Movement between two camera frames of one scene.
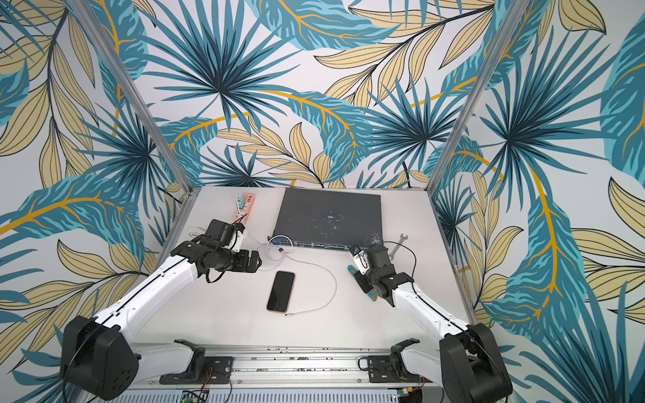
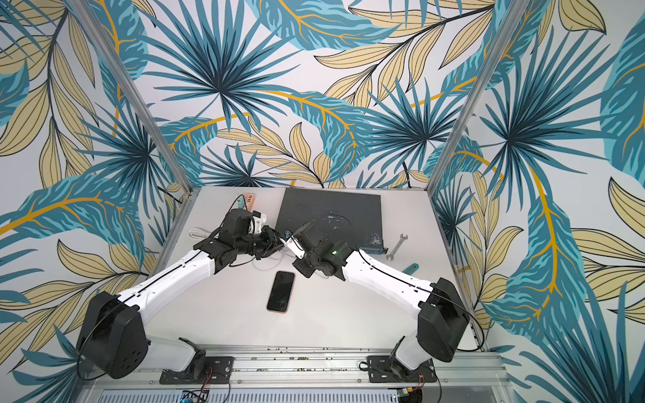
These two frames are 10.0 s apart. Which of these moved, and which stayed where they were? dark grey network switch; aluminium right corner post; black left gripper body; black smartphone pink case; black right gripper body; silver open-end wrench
Moved: black right gripper body; black left gripper body
Stayed: aluminium right corner post; silver open-end wrench; black smartphone pink case; dark grey network switch
